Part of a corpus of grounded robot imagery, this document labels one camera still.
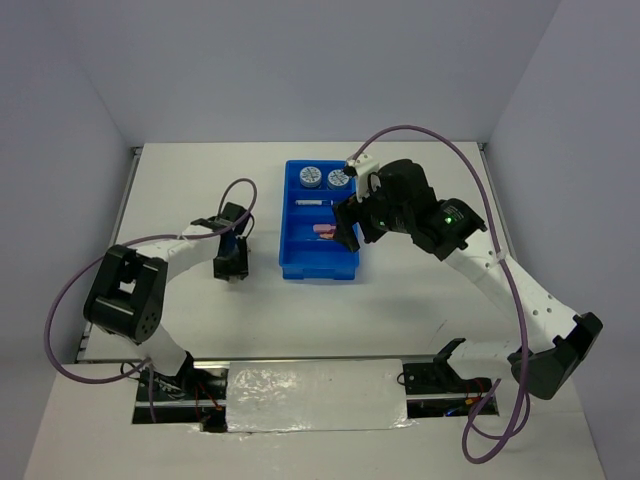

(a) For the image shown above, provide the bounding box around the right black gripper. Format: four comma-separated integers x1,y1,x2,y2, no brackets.
331,174,411,253

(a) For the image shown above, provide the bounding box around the white pen blue cap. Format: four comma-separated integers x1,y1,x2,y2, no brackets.
294,199,334,207

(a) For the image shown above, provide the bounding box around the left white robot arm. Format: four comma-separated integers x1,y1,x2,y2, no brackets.
83,202,253,399

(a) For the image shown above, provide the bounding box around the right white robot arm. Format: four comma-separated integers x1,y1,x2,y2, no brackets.
333,158,603,400

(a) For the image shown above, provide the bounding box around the blue compartment tray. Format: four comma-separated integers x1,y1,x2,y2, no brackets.
279,160,359,281

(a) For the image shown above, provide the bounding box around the silver foil plate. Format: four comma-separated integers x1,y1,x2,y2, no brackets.
226,359,413,433

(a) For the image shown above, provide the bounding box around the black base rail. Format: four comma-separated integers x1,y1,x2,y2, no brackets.
131,359,492,434

